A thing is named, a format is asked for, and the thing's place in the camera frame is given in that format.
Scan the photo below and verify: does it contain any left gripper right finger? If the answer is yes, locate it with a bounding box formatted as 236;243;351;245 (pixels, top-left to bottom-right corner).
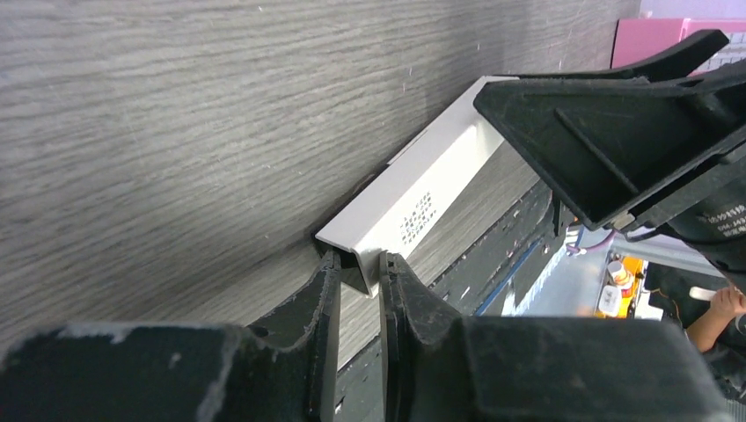
379;252;731;421

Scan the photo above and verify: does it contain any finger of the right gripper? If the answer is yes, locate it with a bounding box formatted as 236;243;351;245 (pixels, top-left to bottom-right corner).
518;29;729;82

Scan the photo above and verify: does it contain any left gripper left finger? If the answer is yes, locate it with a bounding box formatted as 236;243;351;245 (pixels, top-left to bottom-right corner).
1;251;341;421

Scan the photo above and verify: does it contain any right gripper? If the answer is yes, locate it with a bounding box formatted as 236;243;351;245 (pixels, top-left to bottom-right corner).
473;62;745;288

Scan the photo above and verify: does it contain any remote battery cover strip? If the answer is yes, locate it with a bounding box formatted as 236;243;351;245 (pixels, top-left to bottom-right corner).
315;76;507;298

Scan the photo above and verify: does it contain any pink tape dispenser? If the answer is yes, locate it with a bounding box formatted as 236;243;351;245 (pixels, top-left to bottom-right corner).
611;18;745;74

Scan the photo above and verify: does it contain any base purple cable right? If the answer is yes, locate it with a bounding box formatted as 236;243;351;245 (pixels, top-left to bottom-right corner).
565;228;617;258

